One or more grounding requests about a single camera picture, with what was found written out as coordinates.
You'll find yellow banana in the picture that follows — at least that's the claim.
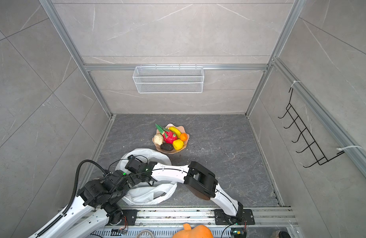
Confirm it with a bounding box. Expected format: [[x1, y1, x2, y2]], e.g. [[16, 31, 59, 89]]
[[168, 127, 182, 138]]

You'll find pink scalloped bowl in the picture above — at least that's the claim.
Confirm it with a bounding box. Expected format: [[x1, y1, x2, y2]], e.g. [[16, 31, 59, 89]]
[[152, 124, 190, 154]]

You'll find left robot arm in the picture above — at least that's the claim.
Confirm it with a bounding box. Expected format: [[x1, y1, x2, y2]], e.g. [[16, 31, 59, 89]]
[[31, 171, 130, 238]]

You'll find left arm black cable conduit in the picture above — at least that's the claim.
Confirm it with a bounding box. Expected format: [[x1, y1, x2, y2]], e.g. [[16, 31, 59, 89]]
[[34, 160, 108, 238]]

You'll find black wire hook rack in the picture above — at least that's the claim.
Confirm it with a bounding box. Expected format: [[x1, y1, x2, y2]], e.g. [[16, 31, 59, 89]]
[[278, 88, 345, 168]]

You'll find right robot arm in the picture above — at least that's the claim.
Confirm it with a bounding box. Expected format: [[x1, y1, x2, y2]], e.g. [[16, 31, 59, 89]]
[[125, 155, 244, 224]]

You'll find yellow lemon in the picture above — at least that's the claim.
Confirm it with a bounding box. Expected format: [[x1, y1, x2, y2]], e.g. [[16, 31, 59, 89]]
[[172, 139, 185, 151]]

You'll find dark brown avocado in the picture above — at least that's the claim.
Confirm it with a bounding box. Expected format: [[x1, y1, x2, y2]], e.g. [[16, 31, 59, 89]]
[[160, 143, 174, 151]]

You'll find orange fruit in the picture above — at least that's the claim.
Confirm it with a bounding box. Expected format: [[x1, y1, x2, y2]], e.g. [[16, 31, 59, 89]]
[[180, 133, 188, 142]]

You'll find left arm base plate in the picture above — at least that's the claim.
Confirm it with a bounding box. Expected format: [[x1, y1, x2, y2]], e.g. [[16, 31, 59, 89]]
[[117, 209, 138, 227]]

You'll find white wire mesh basket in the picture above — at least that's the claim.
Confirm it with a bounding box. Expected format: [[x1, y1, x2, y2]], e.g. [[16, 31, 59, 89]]
[[132, 66, 205, 94]]

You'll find orange pumpkin toy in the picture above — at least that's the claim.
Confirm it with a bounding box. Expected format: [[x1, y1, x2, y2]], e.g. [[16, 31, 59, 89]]
[[172, 223, 214, 238]]

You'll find pink dragon fruit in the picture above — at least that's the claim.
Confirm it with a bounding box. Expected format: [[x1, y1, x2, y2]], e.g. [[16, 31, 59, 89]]
[[155, 124, 178, 144]]

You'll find white plastic bag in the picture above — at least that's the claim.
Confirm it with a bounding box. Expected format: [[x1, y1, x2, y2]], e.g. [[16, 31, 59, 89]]
[[115, 148, 178, 205]]

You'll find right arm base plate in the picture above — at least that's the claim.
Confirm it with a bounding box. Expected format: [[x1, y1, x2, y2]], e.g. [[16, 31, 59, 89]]
[[214, 209, 255, 225]]

